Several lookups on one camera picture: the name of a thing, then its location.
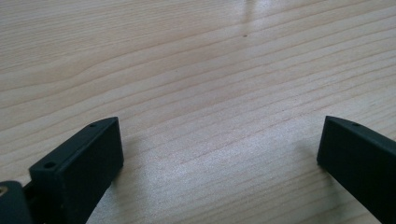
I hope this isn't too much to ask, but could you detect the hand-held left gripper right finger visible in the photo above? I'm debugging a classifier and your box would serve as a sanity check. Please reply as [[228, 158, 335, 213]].
[[316, 115, 396, 224]]

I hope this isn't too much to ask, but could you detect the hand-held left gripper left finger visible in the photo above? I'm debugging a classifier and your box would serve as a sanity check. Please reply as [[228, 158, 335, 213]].
[[28, 116, 125, 224]]

